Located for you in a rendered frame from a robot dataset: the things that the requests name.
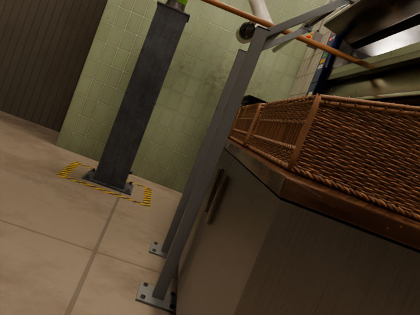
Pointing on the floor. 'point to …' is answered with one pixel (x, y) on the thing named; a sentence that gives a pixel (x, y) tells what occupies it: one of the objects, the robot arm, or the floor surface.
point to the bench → (294, 247)
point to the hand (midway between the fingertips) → (253, 22)
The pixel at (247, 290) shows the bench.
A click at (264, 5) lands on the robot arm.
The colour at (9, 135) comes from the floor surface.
